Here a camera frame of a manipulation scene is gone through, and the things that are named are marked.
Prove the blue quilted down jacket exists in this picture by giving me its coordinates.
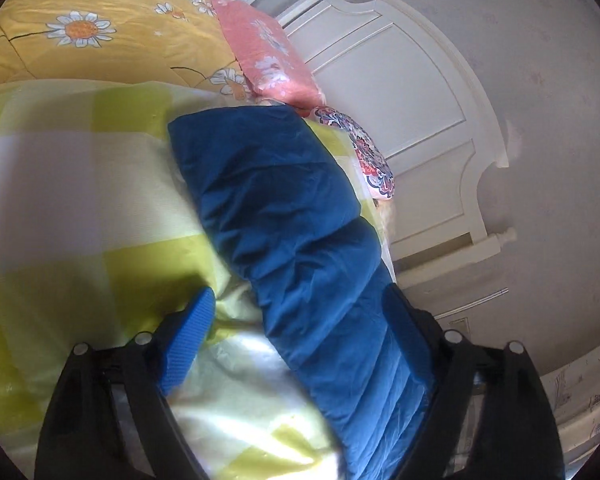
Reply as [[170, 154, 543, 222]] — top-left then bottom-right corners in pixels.
[[168, 105, 433, 479]]

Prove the white wooden headboard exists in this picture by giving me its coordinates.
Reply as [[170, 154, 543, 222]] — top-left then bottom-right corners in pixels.
[[277, 0, 517, 289]]

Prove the patterned beige curtain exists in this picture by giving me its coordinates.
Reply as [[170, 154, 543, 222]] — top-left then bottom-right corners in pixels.
[[541, 345, 600, 479]]

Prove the yellow checkered bed sheet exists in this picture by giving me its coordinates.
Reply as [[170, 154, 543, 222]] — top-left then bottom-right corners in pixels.
[[0, 78, 397, 480]]

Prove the colourful patterned pillow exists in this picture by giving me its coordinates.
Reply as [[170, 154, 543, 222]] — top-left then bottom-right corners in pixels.
[[311, 106, 396, 200]]

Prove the orange daisy print quilt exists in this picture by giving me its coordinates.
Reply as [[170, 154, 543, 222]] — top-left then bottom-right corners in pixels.
[[0, 0, 251, 101]]

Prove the pink floral pillow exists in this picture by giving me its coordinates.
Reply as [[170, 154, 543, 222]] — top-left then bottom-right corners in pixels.
[[211, 0, 326, 110]]

